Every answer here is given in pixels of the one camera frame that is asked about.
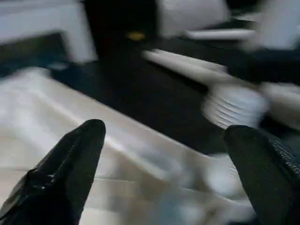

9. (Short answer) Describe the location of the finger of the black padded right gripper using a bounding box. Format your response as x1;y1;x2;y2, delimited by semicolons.
227;46;300;86

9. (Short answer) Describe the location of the white plastic table leg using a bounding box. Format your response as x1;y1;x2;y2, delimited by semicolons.
202;0;300;130
142;48;230;87
183;29;256;41

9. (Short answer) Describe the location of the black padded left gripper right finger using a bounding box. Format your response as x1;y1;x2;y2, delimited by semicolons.
223;125;300;225

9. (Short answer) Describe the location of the white plastic bag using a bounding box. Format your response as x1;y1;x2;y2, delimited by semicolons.
157;0;231;39

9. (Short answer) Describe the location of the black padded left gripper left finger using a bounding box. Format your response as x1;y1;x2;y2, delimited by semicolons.
0;119;106;225

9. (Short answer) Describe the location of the black work mat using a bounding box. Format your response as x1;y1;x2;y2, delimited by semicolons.
0;28;300;155

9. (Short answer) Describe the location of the white cabinet with glass doors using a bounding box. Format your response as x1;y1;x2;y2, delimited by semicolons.
0;0;98;64

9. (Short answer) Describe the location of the small yellow label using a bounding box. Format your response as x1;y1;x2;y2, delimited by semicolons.
127;31;146;41

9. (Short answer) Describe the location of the white plastic table top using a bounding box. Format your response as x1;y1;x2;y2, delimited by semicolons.
0;67;256;225

